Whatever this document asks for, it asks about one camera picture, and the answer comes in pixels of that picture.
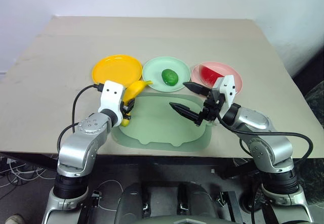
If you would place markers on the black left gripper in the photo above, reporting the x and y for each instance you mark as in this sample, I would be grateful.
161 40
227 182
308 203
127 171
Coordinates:
126 112

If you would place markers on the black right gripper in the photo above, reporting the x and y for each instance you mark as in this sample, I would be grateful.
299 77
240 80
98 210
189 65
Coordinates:
210 107

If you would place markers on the yellow toy banana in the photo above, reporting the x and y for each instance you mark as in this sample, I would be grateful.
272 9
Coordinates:
136 88

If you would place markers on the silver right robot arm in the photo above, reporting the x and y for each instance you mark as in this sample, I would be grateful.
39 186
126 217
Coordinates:
265 138

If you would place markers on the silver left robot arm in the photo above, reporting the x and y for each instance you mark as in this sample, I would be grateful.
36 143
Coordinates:
76 145

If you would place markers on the light green plate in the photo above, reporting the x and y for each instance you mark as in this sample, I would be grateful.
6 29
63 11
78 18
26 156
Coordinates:
152 72

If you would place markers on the yellow plate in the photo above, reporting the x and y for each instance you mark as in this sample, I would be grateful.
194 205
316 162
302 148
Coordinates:
114 67

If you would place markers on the pink plate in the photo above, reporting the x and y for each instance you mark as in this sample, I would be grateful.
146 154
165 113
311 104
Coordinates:
224 67

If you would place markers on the red watermelon slice toy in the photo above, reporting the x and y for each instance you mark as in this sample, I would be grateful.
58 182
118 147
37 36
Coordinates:
210 74

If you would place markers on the light green silicone mat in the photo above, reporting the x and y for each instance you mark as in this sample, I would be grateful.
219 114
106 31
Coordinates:
157 123

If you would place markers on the green toy fruit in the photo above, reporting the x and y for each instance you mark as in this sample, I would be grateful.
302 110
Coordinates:
169 77

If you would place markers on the dark grey robot torso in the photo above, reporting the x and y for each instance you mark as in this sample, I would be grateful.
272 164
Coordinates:
164 198

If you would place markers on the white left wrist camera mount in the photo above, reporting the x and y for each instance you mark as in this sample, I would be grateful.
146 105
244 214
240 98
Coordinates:
111 95

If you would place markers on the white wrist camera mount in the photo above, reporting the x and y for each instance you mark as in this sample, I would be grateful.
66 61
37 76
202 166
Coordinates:
111 95
227 87

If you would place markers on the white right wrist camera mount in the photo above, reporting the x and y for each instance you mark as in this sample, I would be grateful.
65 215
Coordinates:
227 87

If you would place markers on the black table frame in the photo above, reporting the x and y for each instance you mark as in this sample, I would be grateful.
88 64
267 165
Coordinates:
152 166

